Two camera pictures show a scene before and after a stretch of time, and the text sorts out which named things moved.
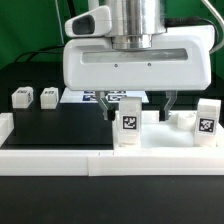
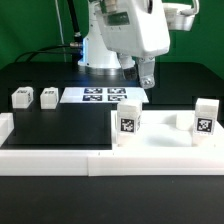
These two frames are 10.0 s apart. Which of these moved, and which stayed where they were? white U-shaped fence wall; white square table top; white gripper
Moved: white gripper
Stayed: white square table top; white U-shaped fence wall
